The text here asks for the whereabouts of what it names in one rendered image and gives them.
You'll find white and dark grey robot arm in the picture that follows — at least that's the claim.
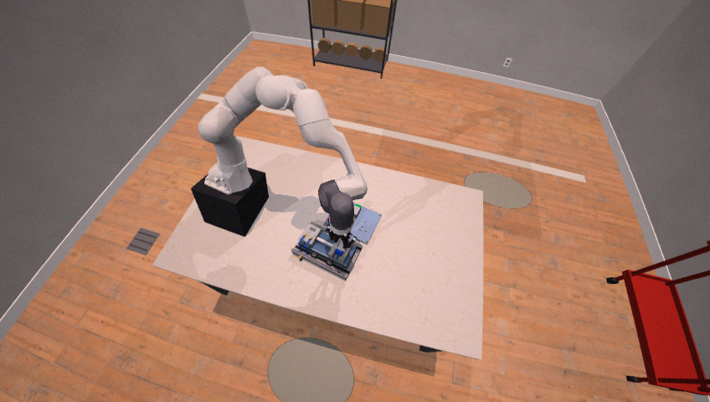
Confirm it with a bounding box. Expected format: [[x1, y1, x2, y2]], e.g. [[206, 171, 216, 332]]
[[198, 67, 368, 236]]

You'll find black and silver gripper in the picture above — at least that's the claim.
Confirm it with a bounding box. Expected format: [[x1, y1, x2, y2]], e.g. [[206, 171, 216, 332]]
[[327, 225, 357, 253]]

